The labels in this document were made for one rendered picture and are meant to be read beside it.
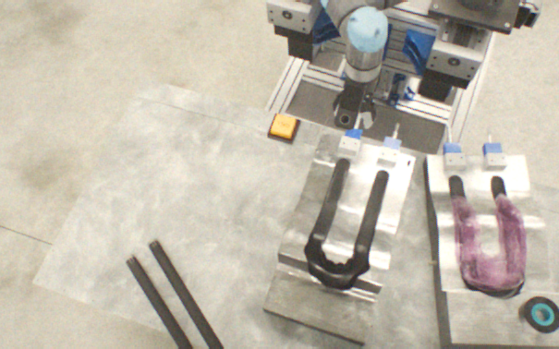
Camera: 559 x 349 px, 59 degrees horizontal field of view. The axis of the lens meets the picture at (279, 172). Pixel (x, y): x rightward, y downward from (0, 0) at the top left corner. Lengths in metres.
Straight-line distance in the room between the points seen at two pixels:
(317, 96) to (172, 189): 1.01
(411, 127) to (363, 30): 1.28
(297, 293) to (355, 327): 0.16
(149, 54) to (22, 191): 0.94
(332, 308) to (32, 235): 1.63
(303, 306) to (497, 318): 0.44
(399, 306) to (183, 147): 0.76
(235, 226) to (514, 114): 1.65
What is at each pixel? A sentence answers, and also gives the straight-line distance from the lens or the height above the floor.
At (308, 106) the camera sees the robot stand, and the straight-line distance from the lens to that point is 2.24.
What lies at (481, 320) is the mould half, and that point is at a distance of 1.27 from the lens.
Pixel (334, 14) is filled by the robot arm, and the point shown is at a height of 1.32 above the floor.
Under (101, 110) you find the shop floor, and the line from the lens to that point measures 2.70.
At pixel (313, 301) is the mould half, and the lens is 1.27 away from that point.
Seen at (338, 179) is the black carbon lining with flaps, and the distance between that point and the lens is 1.34.
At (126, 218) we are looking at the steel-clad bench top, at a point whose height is 0.80.
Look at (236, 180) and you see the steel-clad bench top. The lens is 1.44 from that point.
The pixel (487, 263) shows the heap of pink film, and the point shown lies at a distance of 1.32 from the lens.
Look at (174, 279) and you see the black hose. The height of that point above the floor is 0.86.
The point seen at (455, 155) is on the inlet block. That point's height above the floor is 0.88.
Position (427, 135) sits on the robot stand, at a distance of 2.22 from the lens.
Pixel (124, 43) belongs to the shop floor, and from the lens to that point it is 2.91.
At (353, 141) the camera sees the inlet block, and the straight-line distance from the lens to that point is 1.35.
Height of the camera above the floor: 2.11
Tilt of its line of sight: 65 degrees down
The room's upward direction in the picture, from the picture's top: 8 degrees counter-clockwise
